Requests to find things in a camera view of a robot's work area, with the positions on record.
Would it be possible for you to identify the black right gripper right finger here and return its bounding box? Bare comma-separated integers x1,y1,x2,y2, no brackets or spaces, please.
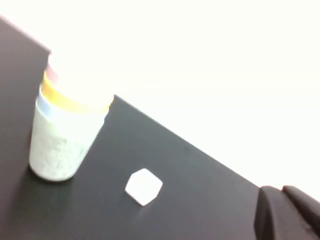
281,185,320,238

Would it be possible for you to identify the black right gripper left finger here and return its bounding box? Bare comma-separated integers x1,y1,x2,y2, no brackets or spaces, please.
254,186,288,240

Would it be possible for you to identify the light blue plastic cup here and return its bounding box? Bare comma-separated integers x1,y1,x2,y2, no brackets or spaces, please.
37,84,110,121

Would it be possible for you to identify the pink plastic cup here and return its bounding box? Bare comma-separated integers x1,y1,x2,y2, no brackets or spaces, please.
46,62,61,83

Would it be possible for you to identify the white cube block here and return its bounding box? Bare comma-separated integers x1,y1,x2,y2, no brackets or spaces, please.
124,167,164,207

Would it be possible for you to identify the pale green plastic cup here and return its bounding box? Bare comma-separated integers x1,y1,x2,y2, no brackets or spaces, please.
28,96,108,182

